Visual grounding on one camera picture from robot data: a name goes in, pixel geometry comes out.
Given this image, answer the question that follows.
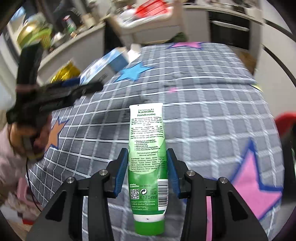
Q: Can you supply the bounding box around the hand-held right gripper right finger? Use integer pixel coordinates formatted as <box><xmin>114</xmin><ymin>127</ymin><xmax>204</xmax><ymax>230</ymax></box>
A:
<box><xmin>166</xmin><ymin>148</ymin><xmax>269</xmax><ymax>241</ymax></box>

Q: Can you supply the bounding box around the dark green object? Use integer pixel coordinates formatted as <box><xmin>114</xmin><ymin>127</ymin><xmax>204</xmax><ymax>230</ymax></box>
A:
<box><xmin>172</xmin><ymin>32</ymin><xmax>186</xmax><ymax>43</ymax></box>

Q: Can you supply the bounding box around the person's left hand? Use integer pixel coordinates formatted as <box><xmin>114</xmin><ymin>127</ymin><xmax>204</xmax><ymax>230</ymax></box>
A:
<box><xmin>10</xmin><ymin>113</ymin><xmax>52</xmax><ymax>161</ymax></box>

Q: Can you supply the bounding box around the wooden trolley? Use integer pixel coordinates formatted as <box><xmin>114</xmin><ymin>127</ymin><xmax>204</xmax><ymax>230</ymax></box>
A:
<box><xmin>105</xmin><ymin>5</ymin><xmax>183</xmax><ymax>47</ymax></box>

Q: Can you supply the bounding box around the red plastic stool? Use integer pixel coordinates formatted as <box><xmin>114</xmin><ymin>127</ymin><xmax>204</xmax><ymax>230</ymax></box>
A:
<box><xmin>275</xmin><ymin>111</ymin><xmax>296</xmax><ymax>144</ymax></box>

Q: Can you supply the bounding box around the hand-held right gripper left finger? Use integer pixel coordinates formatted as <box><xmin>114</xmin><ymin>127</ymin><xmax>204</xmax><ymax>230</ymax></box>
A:
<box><xmin>27</xmin><ymin>148</ymin><xmax>129</xmax><ymax>241</ymax></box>

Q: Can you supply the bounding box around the black cable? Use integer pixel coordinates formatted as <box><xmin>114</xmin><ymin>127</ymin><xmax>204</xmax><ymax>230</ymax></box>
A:
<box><xmin>25</xmin><ymin>158</ymin><xmax>44</xmax><ymax>212</ymax></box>

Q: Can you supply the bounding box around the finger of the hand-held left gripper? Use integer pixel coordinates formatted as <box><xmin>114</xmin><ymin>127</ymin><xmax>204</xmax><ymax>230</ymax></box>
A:
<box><xmin>53</xmin><ymin>81</ymin><xmax>104</xmax><ymax>110</ymax></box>
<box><xmin>51</xmin><ymin>79</ymin><xmax>82</xmax><ymax>90</ymax></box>

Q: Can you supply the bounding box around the gold foil bag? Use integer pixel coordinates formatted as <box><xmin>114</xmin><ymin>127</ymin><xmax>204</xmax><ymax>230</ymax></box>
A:
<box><xmin>50</xmin><ymin>65</ymin><xmax>81</xmax><ymax>82</ymax></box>

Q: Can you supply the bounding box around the grey checked star tablecloth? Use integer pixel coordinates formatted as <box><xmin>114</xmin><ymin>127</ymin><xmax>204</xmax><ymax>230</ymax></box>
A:
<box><xmin>25</xmin><ymin>41</ymin><xmax>286</xmax><ymax>241</ymax></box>

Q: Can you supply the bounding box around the black built-in oven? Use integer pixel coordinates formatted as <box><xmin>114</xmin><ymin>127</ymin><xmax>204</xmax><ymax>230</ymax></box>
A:
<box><xmin>208</xmin><ymin>10</ymin><xmax>251</xmax><ymax>47</ymax></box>

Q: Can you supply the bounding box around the yellow green container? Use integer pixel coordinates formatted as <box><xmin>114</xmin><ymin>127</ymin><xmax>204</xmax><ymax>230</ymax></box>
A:
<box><xmin>17</xmin><ymin>20</ymin><xmax>53</xmax><ymax>47</ymax></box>

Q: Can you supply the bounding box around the green white cream tube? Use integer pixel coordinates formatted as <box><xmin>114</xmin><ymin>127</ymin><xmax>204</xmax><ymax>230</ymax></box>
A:
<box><xmin>129</xmin><ymin>103</ymin><xmax>167</xmax><ymax>235</ymax></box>

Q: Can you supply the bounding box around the blue white carton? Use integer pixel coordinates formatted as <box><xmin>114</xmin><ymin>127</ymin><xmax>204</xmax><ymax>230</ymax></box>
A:
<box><xmin>80</xmin><ymin>47</ymin><xmax>130</xmax><ymax>85</ymax></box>

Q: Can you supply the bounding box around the black round bin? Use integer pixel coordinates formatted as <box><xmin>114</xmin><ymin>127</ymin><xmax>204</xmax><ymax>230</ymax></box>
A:
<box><xmin>281</xmin><ymin>136</ymin><xmax>296</xmax><ymax>172</ymax></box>

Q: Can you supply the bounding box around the red plastic basket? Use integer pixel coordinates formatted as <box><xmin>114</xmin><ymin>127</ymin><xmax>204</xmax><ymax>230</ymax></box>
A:
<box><xmin>135</xmin><ymin>2</ymin><xmax>167</xmax><ymax>16</ymax></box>

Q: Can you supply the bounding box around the pink clothing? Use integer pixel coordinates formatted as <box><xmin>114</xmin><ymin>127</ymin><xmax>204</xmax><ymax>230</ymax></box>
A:
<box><xmin>0</xmin><ymin>181</ymin><xmax>37</xmax><ymax>223</ymax></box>

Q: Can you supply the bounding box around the person's left forearm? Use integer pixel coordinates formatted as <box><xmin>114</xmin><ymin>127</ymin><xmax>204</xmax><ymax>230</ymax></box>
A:
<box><xmin>0</xmin><ymin>126</ymin><xmax>29</xmax><ymax>186</ymax></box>

